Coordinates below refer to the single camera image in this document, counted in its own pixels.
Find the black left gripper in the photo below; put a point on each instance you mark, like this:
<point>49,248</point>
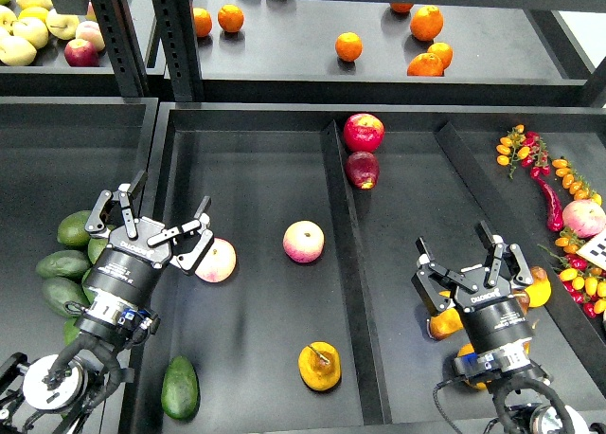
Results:
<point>131,264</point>

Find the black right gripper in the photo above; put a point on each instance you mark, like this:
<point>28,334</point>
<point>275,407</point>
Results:
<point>491,315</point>

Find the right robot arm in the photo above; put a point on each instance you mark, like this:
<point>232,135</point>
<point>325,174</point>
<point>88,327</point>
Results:
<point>522,395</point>

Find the yellow pear leftmost of pile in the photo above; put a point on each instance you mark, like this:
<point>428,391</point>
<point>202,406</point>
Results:
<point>446,323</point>

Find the green avocado centre cluster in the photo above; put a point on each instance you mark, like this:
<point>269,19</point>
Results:
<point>88,291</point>

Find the pink apple left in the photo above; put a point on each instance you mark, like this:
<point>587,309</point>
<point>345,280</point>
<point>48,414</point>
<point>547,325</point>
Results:
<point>219,262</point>

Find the pink apple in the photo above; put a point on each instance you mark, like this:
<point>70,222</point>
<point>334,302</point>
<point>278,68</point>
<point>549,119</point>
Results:
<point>219,262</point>
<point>303,241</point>

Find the red chili pepper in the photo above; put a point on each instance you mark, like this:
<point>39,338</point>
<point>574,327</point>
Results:
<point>554,220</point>

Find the cherry tomato bunch lower right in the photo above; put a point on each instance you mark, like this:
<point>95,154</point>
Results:
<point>584,281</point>

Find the cherry tomato bunch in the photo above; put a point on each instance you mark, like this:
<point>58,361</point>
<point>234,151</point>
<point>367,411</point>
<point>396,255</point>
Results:
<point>584,281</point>
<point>520,148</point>

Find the black left tray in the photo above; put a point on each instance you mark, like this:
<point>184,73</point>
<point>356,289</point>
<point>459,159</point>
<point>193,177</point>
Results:
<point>57,155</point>

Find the pink peach right tray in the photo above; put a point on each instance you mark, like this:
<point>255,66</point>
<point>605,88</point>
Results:
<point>585,218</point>

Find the black white marker card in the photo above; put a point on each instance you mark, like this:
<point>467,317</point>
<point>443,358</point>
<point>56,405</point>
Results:
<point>594,250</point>

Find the cherry tomato bunch top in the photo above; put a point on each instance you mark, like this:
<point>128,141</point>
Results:
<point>520,148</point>

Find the orange cherry tomato vine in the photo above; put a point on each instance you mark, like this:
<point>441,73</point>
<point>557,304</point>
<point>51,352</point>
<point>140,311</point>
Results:
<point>575,183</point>

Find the dark red apple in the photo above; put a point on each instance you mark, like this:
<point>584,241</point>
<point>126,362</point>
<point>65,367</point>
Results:
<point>362,170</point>

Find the pink apple centre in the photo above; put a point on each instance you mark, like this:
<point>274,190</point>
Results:
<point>303,241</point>

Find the black middle divided tray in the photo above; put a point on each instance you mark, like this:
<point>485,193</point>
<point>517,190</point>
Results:
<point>266,167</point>

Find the bright red apple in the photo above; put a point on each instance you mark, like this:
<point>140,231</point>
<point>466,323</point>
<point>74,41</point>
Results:
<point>363,133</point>

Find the red apple on left shelf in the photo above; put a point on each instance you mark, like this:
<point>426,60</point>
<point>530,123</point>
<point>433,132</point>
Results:
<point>81,53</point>

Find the orange front right shelf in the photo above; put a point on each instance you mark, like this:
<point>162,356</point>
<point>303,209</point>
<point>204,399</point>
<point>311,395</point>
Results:
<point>426,65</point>

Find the pale peach on left shelf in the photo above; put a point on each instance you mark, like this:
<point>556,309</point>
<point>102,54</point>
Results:
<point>90,31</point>

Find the orange behind front right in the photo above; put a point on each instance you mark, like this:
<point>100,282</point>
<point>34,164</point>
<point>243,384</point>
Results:
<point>443,51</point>

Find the orange on shelf left edge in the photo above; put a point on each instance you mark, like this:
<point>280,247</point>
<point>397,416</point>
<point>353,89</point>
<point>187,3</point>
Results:
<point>202,22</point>

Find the pale yellow apple with stem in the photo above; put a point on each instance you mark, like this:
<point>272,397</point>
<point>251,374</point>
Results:
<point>62,26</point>

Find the pale yellow apple front left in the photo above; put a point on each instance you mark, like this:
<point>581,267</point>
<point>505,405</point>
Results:
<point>17,51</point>

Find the pale yellow apple middle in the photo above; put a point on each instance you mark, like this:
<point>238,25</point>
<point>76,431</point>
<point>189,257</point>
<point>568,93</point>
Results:
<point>32,29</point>

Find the yellow lemon on shelf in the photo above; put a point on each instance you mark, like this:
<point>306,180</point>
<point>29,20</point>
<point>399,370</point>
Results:
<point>34,12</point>

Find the black perforated shelf post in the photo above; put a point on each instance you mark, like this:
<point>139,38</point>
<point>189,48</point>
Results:
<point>175,24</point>

